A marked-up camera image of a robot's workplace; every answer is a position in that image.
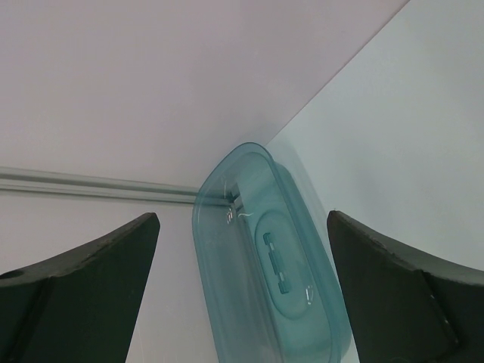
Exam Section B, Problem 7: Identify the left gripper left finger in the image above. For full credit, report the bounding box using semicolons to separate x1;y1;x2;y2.
1;213;159;362

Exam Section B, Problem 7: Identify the teal transparent plastic bin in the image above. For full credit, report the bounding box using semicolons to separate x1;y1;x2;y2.
192;143;351;362

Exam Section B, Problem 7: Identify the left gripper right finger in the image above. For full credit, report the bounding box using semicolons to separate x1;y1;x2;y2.
327;210;483;362

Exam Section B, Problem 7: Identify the left aluminium corner post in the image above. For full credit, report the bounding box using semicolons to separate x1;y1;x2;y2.
1;166;197;205

